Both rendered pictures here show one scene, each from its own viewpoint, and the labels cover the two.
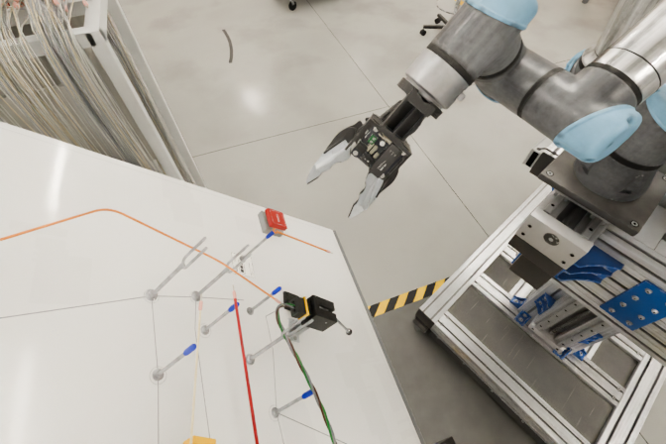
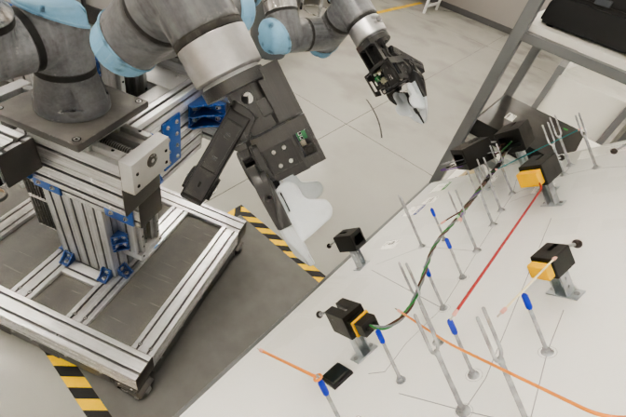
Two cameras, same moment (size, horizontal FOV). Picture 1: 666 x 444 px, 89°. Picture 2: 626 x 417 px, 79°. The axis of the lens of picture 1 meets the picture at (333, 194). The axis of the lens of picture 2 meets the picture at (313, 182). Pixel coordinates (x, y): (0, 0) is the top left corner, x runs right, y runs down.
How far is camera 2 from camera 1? 0.58 m
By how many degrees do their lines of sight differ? 78
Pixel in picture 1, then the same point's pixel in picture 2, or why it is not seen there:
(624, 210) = (123, 102)
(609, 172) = (91, 92)
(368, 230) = not seen: outside the picture
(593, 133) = (251, 5)
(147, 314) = (542, 405)
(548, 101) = not seen: hidden behind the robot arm
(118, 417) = (595, 334)
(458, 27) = not seen: outside the picture
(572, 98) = not seen: outside the picture
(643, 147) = (87, 52)
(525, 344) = (151, 269)
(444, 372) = (189, 349)
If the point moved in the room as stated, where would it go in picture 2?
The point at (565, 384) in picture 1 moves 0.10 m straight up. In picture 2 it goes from (180, 241) to (180, 227)
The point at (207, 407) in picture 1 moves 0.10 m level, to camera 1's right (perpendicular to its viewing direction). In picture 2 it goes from (506, 323) to (457, 269)
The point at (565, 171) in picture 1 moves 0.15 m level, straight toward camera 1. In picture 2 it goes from (71, 128) to (136, 152)
